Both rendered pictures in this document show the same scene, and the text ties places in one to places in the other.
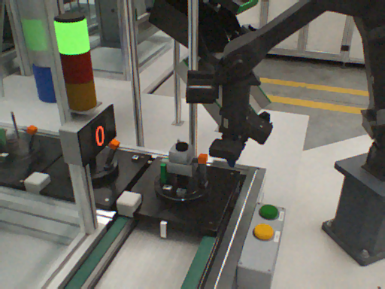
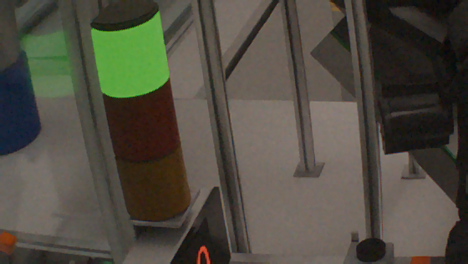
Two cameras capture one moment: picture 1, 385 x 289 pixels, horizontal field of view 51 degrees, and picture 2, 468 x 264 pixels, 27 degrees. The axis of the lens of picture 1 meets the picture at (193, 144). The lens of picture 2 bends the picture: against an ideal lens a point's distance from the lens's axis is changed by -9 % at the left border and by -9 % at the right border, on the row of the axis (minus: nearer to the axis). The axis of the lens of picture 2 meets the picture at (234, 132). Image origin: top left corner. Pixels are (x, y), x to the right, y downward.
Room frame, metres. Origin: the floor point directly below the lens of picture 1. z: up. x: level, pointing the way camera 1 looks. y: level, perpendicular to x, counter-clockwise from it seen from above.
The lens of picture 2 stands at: (-0.01, 0.11, 1.66)
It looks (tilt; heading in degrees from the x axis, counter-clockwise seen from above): 28 degrees down; 2
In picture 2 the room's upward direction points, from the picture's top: 9 degrees counter-clockwise
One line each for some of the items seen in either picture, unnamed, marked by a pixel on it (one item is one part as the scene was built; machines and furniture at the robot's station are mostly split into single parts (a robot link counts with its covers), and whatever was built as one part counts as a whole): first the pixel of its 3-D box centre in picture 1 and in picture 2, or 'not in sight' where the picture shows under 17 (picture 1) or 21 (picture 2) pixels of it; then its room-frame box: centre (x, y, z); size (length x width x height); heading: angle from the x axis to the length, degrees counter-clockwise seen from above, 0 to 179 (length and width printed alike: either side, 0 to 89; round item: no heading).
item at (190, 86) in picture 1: (216, 77); (442, 86); (0.76, -0.05, 1.27); 0.12 x 0.08 x 0.11; 87
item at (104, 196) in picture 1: (89, 156); not in sight; (0.88, 0.27, 1.01); 0.24 x 0.24 x 0.13; 72
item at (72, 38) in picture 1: (72, 34); (129, 50); (0.66, 0.20, 1.38); 0.05 x 0.05 x 0.05
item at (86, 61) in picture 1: (77, 65); (139, 114); (0.66, 0.20, 1.33); 0.05 x 0.05 x 0.05
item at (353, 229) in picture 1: (371, 205); not in sight; (0.74, -0.42, 0.96); 0.15 x 0.15 x 0.20; 24
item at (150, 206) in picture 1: (183, 191); not in sight; (0.80, 0.03, 0.96); 0.24 x 0.24 x 0.02; 72
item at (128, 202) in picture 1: (128, 204); not in sight; (0.74, 0.15, 0.97); 0.05 x 0.05 x 0.04; 72
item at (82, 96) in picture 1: (80, 92); (152, 175); (0.66, 0.20, 1.28); 0.05 x 0.05 x 0.05
